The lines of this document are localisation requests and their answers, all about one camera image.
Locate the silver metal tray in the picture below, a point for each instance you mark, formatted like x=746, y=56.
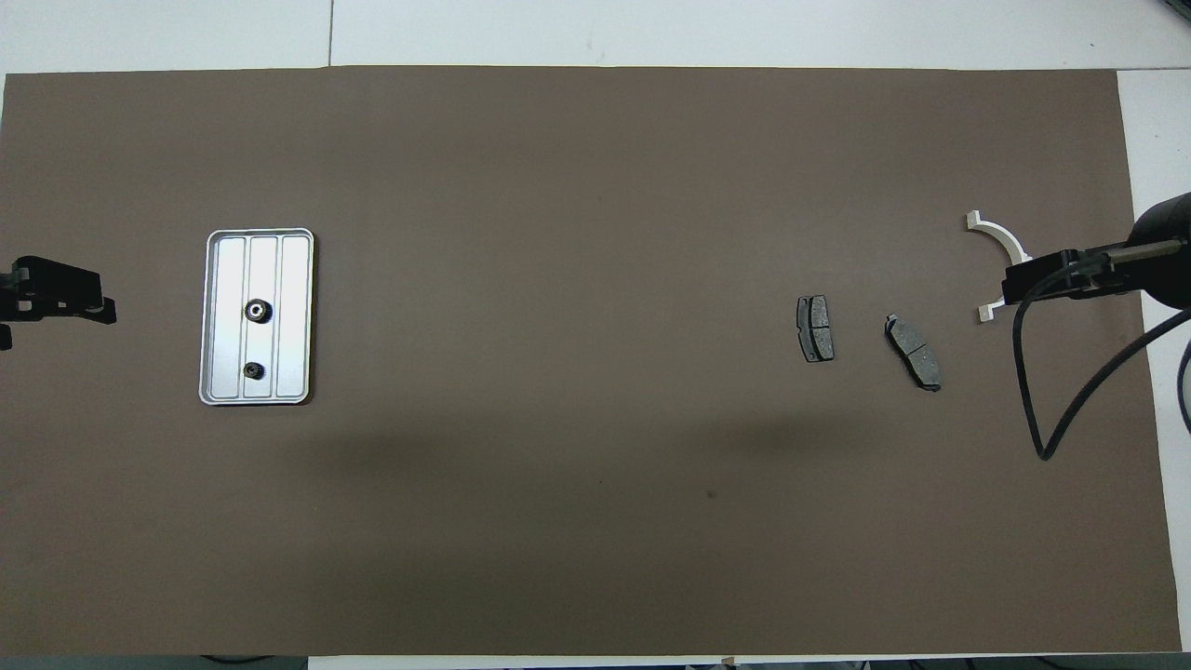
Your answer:
x=288, y=279

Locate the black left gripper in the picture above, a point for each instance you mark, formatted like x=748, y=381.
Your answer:
x=56, y=284

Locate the large black bearing gear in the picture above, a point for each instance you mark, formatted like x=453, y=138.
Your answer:
x=258, y=311

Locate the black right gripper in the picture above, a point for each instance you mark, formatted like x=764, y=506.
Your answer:
x=1042, y=279

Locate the small black bearing gear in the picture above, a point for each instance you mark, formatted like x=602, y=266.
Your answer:
x=253, y=371

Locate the brown table mat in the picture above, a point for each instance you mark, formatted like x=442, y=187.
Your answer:
x=595, y=465

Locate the long dark brake pad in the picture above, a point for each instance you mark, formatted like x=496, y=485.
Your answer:
x=914, y=354

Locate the short dark brake pad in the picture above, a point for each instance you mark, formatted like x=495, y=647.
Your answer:
x=817, y=330

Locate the white semicircular bracket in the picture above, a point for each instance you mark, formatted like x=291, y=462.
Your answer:
x=996, y=228

